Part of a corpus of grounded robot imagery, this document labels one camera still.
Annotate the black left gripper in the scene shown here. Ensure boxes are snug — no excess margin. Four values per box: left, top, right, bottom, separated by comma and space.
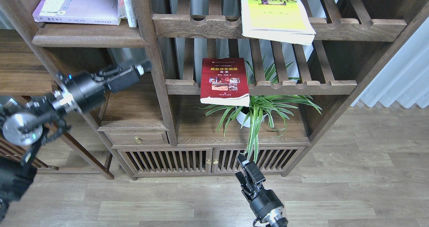
57, 59, 152, 114

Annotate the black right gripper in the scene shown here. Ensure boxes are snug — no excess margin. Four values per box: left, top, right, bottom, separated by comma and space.
235, 154, 284, 217

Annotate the white lavender book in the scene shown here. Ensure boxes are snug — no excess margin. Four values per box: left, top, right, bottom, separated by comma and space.
32, 0, 121, 25

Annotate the red book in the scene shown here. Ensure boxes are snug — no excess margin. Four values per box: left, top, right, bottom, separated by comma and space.
200, 58, 250, 107

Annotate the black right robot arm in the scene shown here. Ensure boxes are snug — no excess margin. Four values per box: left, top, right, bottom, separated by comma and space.
235, 154, 288, 227

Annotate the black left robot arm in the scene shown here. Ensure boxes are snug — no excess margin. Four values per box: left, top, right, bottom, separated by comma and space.
1, 60, 152, 220

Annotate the white plant pot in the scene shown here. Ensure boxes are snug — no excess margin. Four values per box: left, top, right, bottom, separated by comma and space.
236, 107, 251, 128

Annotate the white upright book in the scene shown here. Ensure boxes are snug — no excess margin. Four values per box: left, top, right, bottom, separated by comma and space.
118, 0, 138, 28

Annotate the brass drawer knob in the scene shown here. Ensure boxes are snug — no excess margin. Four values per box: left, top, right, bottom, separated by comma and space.
134, 136, 142, 144

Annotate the green spider plant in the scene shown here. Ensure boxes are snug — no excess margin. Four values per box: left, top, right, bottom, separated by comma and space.
204, 76, 322, 161

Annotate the dark wooden bookshelf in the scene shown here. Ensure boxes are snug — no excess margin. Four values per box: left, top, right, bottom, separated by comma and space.
1, 0, 428, 180

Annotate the yellow green book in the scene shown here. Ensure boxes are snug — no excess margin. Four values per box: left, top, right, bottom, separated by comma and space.
241, 0, 316, 46

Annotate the white curtain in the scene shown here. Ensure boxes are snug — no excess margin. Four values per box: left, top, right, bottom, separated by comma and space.
351, 19, 429, 108

